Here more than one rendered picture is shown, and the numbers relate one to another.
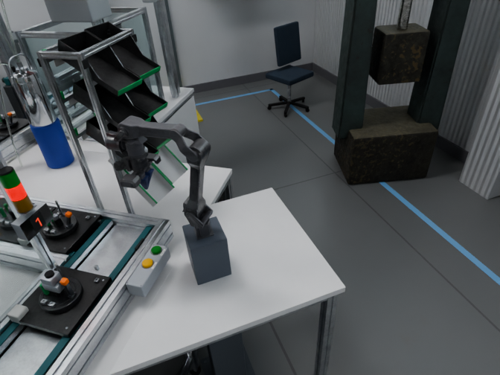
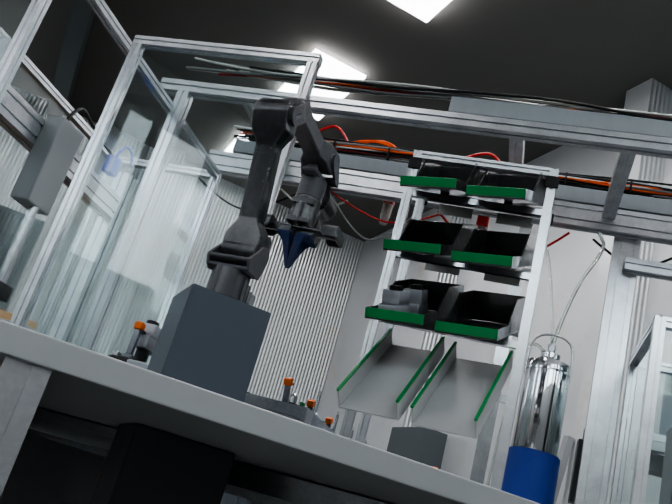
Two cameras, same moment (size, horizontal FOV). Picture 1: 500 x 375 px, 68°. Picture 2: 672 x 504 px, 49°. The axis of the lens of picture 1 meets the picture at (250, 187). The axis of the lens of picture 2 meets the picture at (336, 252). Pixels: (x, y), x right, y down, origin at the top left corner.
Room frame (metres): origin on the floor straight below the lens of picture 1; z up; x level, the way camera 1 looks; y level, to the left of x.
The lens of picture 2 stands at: (1.15, -1.06, 0.76)
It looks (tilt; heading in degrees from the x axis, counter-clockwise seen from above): 20 degrees up; 88
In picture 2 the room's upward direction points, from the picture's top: 16 degrees clockwise
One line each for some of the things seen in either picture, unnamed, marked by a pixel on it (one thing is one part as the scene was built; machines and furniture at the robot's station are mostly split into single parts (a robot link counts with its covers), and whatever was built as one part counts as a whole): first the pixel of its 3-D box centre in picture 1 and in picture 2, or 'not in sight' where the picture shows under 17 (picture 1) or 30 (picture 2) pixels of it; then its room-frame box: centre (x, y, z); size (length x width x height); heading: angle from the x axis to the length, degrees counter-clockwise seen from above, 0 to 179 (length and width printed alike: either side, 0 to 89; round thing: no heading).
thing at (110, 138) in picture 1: (121, 136); (319, 186); (1.12, 0.42, 1.43); 0.12 x 0.08 x 0.11; 67
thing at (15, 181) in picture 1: (8, 178); not in sight; (0.99, 0.76, 1.38); 0.05 x 0.05 x 0.05
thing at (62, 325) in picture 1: (63, 298); not in sight; (0.84, 0.69, 0.96); 0.24 x 0.24 x 0.02; 71
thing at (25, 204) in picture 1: (21, 202); not in sight; (0.99, 0.76, 1.28); 0.05 x 0.05 x 0.05
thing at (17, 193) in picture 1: (15, 190); not in sight; (0.99, 0.76, 1.33); 0.05 x 0.05 x 0.05
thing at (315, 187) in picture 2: (134, 143); (312, 185); (1.11, 0.38, 1.41); 0.09 x 0.06 x 0.07; 67
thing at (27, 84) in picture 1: (30, 90); (544, 392); (1.96, 1.14, 1.32); 0.14 x 0.14 x 0.38
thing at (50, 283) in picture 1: (50, 279); (150, 337); (0.84, 0.70, 1.06); 0.08 x 0.04 x 0.07; 71
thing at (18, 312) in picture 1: (18, 313); not in sight; (0.78, 0.81, 0.97); 0.05 x 0.05 x 0.04; 71
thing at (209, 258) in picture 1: (207, 250); (202, 360); (1.03, 0.19, 0.96); 0.14 x 0.14 x 0.20; 18
